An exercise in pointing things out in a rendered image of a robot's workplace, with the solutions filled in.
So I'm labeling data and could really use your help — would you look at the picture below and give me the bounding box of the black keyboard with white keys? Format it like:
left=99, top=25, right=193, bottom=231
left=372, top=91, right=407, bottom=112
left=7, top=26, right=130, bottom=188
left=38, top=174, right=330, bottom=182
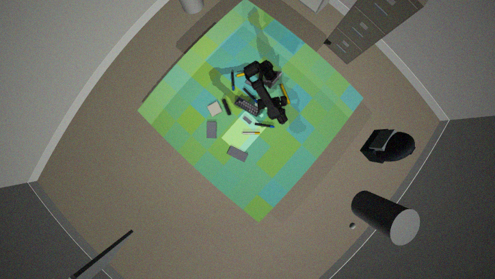
left=234, top=96, right=261, bottom=117

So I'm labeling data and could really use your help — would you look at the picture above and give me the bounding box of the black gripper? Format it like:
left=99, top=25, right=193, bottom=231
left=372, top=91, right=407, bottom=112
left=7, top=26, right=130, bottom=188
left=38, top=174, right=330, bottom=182
left=257, top=96, right=286, bottom=109

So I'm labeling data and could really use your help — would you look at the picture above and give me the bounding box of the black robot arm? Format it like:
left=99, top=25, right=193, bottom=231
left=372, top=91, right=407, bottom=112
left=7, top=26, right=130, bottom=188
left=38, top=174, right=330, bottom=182
left=243, top=60, right=288, bottom=124

